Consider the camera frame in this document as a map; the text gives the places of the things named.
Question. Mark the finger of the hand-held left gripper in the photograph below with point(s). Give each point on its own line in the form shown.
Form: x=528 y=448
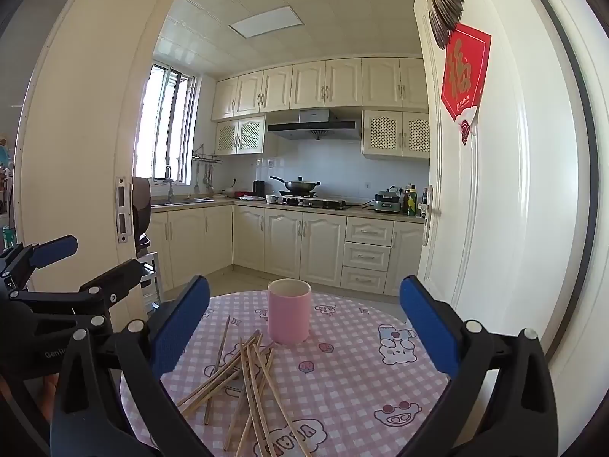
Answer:
x=121 y=276
x=54 y=250

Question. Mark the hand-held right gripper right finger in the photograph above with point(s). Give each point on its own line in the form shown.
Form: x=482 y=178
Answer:
x=428 y=328

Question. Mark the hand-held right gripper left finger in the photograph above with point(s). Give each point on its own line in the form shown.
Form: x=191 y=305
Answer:
x=181 y=328

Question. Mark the bunch of wooden chopsticks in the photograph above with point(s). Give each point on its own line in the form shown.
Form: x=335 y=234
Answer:
x=247 y=362

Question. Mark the pink cup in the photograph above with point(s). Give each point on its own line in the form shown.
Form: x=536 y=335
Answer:
x=288 y=319

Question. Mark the metal shelf rack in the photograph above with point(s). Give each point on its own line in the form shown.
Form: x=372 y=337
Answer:
x=150 y=276

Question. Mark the metal door strike plate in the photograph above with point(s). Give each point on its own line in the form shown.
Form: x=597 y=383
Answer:
x=123 y=209

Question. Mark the cream cabinet drawer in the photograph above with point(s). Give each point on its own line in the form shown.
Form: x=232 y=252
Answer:
x=366 y=257
x=368 y=231
x=364 y=280

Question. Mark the chrome kitchen faucet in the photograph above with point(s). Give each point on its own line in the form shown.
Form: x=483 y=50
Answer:
x=169 y=185

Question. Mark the pink checkered cartoon tablecloth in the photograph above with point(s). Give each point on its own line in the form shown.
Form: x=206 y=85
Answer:
x=342 y=390

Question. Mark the cream base kitchen cabinets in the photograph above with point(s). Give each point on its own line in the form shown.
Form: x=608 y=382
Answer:
x=280 y=243

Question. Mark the green electric grill appliance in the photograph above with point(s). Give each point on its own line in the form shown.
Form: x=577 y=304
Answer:
x=388 y=200

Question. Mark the kitchen window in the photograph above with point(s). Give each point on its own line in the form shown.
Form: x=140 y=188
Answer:
x=164 y=123

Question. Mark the white door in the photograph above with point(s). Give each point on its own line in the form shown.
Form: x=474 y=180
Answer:
x=499 y=176

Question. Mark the gas stove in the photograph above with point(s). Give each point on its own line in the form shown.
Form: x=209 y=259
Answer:
x=314 y=201

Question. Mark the cream lattice door cabinet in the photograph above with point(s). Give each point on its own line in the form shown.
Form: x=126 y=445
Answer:
x=240 y=135
x=395 y=133

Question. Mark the black wok with lid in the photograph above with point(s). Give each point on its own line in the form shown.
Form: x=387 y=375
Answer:
x=297 y=184

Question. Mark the steel range hood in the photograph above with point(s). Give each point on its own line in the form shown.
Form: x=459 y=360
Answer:
x=311 y=127

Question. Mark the red paper door decoration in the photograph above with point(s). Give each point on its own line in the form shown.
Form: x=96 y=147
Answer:
x=464 y=76

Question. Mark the square ceiling light panel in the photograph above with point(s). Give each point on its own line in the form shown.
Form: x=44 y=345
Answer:
x=266 y=21

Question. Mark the brown fan-shaped hanging ornament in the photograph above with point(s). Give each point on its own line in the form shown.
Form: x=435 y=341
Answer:
x=445 y=4

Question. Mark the pale door frame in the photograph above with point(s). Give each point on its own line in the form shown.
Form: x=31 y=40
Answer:
x=81 y=128

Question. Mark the wall rack with hanging utensils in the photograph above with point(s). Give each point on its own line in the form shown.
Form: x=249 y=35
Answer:
x=207 y=158

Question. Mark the row of cream wall cabinets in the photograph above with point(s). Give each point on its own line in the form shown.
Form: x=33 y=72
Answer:
x=309 y=85

